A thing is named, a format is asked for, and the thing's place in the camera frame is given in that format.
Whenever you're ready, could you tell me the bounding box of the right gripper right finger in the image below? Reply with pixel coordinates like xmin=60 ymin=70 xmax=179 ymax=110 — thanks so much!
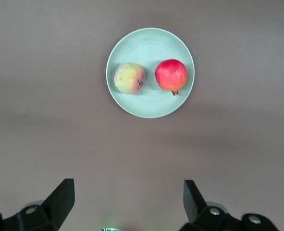
xmin=179 ymin=180 xmax=279 ymax=231

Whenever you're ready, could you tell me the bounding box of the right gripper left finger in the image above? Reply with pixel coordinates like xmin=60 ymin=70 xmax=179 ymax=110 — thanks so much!
xmin=0 ymin=178 xmax=74 ymax=231

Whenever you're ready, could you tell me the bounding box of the red apple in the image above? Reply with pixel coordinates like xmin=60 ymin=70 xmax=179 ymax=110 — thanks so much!
xmin=154 ymin=59 xmax=188 ymax=96

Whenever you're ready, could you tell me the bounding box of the yellow-green peach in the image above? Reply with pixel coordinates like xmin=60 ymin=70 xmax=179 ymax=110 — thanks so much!
xmin=114 ymin=62 xmax=145 ymax=94

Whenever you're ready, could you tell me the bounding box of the brown table cover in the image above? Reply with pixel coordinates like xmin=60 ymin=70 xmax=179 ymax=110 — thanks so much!
xmin=0 ymin=0 xmax=284 ymax=231

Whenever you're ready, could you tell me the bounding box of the light green plate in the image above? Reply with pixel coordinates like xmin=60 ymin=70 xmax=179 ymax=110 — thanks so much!
xmin=105 ymin=27 xmax=195 ymax=119

